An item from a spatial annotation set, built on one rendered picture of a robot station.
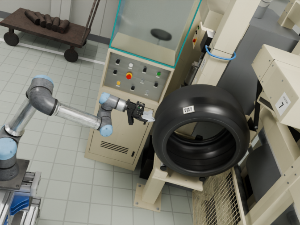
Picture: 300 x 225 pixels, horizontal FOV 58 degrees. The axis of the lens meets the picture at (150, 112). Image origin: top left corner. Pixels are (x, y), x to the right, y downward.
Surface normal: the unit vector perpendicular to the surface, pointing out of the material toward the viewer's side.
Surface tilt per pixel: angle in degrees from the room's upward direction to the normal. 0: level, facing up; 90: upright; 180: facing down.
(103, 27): 90
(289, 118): 90
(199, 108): 47
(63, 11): 90
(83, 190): 0
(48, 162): 0
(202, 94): 20
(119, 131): 90
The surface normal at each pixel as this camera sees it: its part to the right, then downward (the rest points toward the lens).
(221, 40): -0.09, 0.58
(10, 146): 0.30, -0.68
